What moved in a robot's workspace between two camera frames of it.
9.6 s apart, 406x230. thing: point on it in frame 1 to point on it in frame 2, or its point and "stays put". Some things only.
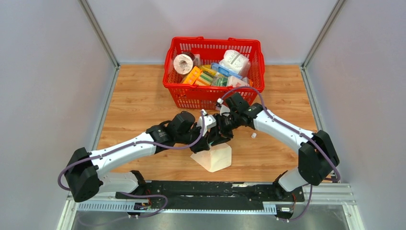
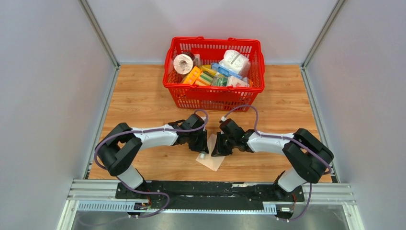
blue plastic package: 224,71 stays put
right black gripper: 220,134 to 218,151
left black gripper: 201,145 stays put
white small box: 235,81 stays put
